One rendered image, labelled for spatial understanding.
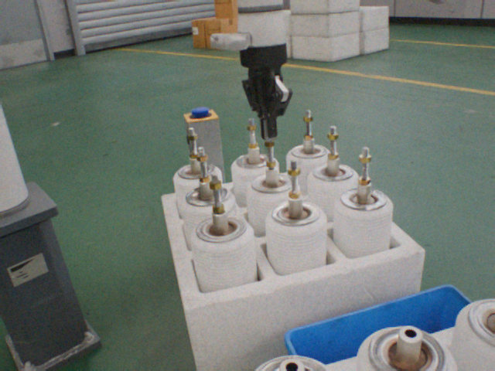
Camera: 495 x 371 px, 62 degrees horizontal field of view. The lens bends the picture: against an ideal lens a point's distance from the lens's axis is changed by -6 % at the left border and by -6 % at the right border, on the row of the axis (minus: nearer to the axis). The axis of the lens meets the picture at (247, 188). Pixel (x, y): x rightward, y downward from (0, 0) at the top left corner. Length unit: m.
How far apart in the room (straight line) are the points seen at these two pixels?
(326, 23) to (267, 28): 2.77
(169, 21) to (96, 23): 1.08
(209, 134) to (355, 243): 0.44
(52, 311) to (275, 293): 0.39
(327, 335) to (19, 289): 0.49
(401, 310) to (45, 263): 0.58
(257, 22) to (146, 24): 5.65
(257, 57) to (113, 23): 5.45
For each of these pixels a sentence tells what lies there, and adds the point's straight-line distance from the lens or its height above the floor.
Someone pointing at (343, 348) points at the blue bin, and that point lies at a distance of 0.73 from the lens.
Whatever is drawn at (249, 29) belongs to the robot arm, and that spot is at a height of 0.52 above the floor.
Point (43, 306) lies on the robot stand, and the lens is 0.80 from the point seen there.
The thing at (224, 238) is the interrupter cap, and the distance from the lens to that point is 0.63.
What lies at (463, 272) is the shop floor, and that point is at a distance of 1.02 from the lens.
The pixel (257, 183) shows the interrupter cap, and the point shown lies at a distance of 0.78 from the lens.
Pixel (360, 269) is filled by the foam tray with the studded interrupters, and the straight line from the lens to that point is 0.69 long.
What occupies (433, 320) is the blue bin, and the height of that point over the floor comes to 0.05.
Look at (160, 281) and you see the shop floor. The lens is 1.00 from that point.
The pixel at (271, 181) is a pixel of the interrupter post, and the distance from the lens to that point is 0.77.
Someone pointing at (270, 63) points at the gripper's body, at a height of 0.47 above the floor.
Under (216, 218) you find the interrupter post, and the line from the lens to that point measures 0.64.
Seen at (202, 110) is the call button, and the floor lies 0.33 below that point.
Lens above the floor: 0.58
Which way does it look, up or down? 26 degrees down
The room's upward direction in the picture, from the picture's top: 5 degrees counter-clockwise
